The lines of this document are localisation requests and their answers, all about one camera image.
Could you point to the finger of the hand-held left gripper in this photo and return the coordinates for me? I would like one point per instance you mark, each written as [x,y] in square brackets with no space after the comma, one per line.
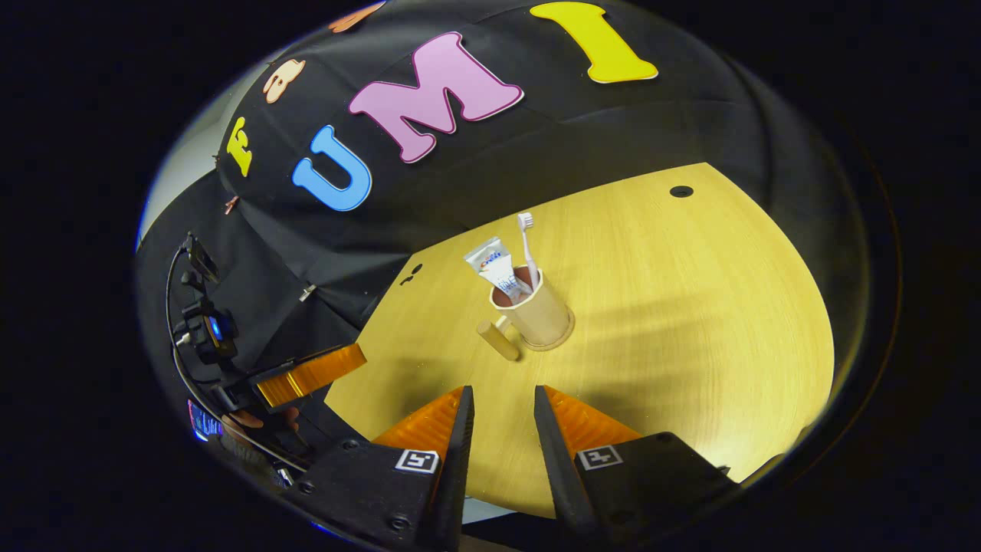
[314,376]

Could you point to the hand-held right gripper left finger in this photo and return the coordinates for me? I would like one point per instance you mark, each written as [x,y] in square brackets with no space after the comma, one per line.
[460,460]

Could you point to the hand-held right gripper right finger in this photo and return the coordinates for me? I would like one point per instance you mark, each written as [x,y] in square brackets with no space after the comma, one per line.
[556,460]

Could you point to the white toothpaste tube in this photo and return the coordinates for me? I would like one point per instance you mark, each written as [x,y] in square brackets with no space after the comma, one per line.
[498,268]

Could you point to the pale pink toothbrush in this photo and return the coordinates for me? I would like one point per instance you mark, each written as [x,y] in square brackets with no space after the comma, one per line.
[529,253]

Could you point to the small white clip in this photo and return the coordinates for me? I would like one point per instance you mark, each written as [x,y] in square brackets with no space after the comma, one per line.
[307,292]

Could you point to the small orange clip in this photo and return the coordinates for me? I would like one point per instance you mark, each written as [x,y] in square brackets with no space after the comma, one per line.
[231,204]

